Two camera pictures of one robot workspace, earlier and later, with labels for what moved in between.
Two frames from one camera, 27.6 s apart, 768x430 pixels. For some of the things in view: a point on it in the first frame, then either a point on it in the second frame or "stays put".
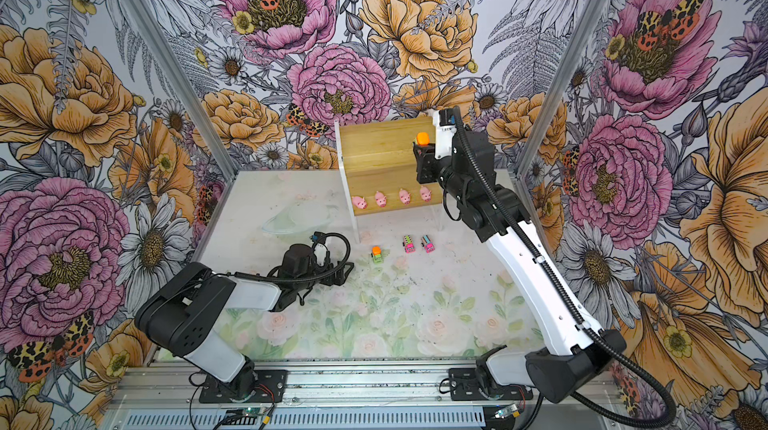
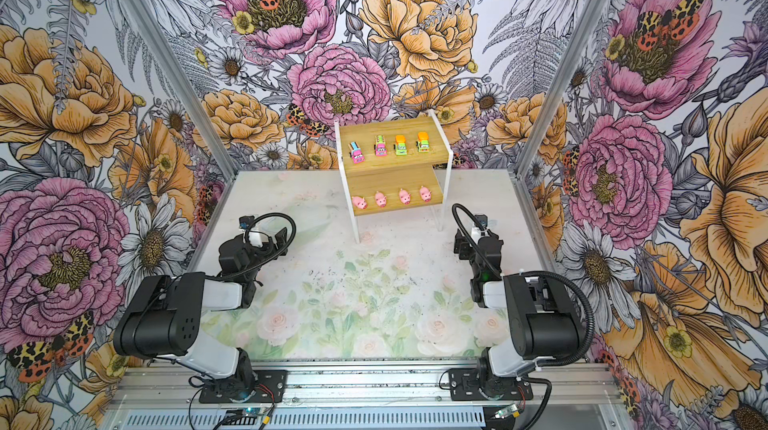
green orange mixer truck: [376, 254] → [401, 145]
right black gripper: [425, 163] → [461, 246]
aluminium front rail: [333, 387] stays put
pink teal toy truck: [427, 244] → [356, 152]
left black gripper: [340, 276] → [270, 245]
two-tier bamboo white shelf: [378, 163] stays put
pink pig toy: [359, 202] stays put
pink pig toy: [381, 200] stays put
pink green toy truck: [408, 244] → [380, 148]
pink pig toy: [404, 196] stays put
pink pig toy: [425, 194] stays put
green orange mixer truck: [423, 138] stays put
